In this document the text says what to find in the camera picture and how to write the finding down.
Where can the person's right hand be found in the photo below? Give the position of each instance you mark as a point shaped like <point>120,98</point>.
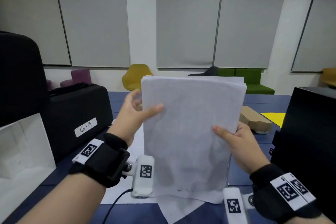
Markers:
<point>246,150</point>

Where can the person's left hand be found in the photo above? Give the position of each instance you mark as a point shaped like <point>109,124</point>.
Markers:
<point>126,124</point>

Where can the yellow folder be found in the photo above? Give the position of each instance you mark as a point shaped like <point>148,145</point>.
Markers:
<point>275,118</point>

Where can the neat white paper sheaf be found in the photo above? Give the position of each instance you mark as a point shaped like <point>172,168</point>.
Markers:
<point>194,113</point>

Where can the pile of white papers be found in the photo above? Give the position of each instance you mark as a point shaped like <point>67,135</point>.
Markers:
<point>178,210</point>

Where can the person's right forearm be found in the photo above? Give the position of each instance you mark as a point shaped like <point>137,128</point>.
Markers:
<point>309,220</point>

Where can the brown cardboard box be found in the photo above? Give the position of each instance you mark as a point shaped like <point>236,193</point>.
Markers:
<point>256,120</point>

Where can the black case with white label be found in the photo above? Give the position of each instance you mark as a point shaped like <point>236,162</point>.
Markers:
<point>78,105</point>

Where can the yellow armchair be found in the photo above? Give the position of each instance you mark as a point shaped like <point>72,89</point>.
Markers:
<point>330,75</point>
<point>136,74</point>

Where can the black fabric bag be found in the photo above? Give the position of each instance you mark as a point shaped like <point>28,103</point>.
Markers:
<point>309,139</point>

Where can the tall purple stool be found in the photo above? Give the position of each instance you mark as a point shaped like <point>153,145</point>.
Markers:
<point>81,75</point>

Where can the green sofa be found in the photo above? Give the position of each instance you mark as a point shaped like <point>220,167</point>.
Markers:
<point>254,82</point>

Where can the low purple stool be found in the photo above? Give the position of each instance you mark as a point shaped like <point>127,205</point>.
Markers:
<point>66,83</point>
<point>49,84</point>

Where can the black armchair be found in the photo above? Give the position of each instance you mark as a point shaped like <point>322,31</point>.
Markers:
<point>210,71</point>

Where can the open white box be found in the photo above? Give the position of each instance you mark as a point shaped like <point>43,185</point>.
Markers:
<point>23,158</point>

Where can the grey roller blind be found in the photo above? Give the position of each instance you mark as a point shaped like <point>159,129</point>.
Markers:
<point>94,16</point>
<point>189,16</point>
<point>249,16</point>
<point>319,37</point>
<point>31,13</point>

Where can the large black carrying case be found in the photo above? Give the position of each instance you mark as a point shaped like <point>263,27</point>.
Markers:
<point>21,79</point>

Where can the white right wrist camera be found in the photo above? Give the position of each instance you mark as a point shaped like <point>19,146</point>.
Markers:
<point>232,195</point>

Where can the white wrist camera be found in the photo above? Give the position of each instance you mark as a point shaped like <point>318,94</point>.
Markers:
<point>141,187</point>
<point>232,195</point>

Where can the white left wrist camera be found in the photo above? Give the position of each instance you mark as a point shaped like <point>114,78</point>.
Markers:
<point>141,187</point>

